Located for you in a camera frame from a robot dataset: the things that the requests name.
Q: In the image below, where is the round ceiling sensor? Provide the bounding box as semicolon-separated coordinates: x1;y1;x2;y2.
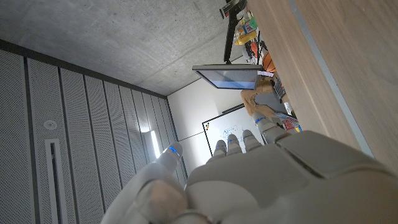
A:
43;119;58;131

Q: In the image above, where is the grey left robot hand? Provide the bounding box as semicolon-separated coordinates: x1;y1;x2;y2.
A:
101;111;398;224

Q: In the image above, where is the yellow bottle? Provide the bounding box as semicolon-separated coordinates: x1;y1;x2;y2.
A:
234;30;258;46

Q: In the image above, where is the whiteboard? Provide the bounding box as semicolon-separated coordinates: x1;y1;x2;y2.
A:
201;107;267;156

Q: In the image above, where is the small black labelled box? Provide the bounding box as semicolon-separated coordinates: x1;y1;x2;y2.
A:
219;1;240;19

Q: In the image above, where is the computer monitor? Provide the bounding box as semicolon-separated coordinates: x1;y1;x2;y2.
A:
192;63;265;90

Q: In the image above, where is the ceiling light strip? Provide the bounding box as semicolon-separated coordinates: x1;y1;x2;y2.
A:
150;130;162;159

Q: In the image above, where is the black keyboard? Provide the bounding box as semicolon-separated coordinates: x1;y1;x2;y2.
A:
272;76;287;100

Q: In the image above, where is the brown jacket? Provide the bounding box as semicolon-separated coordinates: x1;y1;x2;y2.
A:
240;79;282;118

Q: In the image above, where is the ceiling air vent slot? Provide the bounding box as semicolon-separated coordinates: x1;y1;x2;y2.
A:
45;139;68;224

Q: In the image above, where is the small basketball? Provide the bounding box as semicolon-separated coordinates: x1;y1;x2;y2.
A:
262;52;277;73

